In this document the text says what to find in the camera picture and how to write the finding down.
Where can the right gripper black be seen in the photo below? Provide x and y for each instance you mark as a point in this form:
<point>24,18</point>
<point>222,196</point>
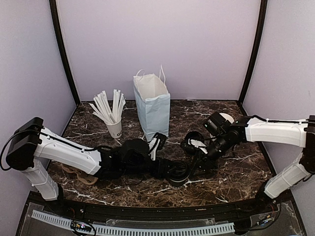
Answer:
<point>202,161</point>

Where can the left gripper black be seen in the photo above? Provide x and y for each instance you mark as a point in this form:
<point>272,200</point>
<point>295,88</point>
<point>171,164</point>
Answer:
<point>162,168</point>

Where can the black plastic cup lid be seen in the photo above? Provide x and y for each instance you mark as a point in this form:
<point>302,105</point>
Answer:
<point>179,175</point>

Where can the black paper coffee cup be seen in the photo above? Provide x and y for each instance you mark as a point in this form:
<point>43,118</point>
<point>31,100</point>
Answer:
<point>177,184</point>

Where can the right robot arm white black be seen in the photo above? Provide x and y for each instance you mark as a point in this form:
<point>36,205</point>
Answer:
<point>255,129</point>

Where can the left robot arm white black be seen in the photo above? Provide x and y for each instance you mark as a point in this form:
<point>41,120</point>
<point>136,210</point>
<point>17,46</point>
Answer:
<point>32,141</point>

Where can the stack of paper coffee cups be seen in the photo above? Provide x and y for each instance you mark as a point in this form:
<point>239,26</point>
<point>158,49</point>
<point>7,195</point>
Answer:
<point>228,117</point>

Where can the stack of black lids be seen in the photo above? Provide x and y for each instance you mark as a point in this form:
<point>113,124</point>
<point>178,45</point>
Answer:
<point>193,137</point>

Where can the light blue paper bag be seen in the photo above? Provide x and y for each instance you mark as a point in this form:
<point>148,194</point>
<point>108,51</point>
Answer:
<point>153,102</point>

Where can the white cup holding straws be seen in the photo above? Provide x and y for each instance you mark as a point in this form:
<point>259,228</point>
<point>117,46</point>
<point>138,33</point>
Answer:
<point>115,130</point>

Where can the brown cardboard cup carrier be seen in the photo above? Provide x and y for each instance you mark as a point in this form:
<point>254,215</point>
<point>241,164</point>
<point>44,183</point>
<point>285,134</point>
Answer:
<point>83,177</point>

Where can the bundle of wrapped white straws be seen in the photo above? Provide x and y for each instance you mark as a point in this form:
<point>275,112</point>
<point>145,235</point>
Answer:
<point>110,115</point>

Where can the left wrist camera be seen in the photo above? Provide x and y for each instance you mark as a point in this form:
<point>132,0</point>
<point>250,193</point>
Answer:
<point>156,144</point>

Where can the black front frame rail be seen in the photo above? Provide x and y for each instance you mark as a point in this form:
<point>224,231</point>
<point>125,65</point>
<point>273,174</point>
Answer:
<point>151,200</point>

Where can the white slotted cable duct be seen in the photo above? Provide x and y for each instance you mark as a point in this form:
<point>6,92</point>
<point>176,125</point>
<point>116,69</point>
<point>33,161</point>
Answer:
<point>84,229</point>

